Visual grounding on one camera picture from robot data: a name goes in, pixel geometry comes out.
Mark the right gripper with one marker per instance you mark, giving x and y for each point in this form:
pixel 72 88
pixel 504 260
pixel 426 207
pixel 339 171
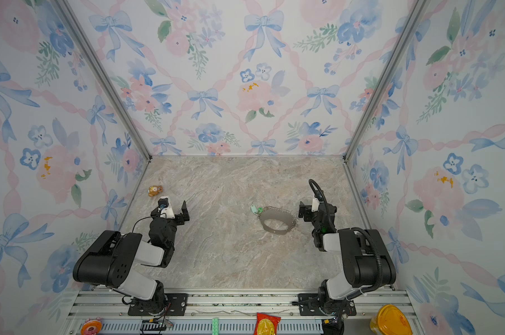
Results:
pixel 308 209

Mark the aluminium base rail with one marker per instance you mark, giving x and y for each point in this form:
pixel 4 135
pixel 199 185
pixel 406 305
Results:
pixel 236 310

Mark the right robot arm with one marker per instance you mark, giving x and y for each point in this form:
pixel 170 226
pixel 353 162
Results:
pixel 367 265

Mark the yellow lidded container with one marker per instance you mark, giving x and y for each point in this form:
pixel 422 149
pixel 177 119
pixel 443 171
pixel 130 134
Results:
pixel 390 320

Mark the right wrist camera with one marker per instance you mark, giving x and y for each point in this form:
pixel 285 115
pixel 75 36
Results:
pixel 316 202

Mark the small brown bear toy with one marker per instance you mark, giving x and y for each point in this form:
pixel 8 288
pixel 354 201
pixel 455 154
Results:
pixel 155 190

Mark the pink orange round toy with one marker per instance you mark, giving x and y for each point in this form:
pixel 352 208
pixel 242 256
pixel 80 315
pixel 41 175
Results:
pixel 91 327

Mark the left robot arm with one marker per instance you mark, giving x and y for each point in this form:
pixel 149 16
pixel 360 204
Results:
pixel 109 262

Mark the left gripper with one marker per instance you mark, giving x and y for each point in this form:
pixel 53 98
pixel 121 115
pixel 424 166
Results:
pixel 180 218

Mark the green toy brick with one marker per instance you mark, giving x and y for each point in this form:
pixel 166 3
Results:
pixel 215 326

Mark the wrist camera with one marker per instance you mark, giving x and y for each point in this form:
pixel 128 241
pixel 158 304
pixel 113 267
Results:
pixel 164 209
pixel 316 202

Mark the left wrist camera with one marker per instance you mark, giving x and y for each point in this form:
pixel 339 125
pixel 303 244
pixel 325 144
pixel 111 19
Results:
pixel 164 209

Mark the red yellow snack packet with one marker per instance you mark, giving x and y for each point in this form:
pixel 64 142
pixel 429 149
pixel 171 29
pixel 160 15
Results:
pixel 266 324

